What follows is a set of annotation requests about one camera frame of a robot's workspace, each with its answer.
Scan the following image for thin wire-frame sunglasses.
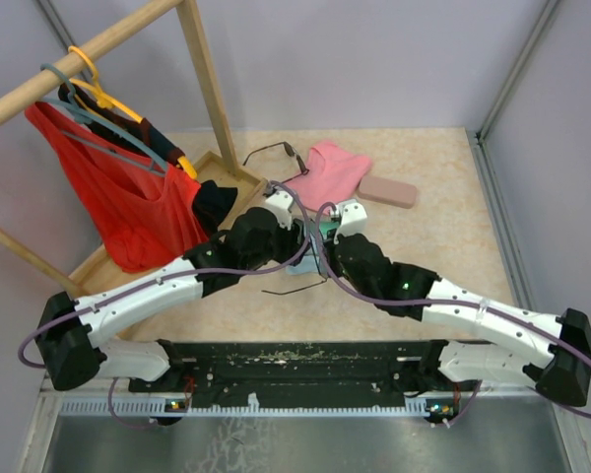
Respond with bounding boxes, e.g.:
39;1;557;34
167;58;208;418
262;236;328;296

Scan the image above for grey glasses case green lining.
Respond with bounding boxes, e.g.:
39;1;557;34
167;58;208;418
318;221;339;240

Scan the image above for small light blue cloth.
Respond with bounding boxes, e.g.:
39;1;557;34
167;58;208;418
286;261;317;276

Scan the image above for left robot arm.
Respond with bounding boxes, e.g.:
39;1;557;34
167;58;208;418
34;207;306;391

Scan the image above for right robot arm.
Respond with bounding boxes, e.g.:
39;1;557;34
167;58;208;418
323;234;591;408

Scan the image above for tortoiseshell sunglasses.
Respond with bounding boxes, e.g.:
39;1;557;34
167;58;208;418
242;141;310;184

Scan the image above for dark striped hanging garment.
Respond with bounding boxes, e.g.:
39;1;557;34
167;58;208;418
57;82;238;237

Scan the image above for pink glasses case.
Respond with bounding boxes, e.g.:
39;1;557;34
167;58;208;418
357;175;418;209

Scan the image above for pink folded shirt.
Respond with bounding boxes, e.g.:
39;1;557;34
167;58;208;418
287;140;372;210

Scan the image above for red hanging shirt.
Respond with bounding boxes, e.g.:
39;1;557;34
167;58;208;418
25;101;208;273

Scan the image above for yellow plastic hanger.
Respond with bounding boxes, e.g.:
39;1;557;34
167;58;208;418
68;45;198;179

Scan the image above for grey-blue plastic hanger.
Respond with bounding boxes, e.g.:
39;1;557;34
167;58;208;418
39;63;168;176

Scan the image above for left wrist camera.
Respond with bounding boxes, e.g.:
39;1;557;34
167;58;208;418
263;190;295;230

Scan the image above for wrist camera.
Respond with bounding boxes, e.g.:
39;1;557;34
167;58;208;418
329;199;367;239
263;190;295;230

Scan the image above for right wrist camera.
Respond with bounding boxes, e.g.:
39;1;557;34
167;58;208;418
329;199;367;239

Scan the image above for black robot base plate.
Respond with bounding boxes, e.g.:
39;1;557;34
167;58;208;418
128;340;478;405

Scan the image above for aluminium frame rail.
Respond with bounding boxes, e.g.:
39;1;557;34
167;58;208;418
38;383;577;420

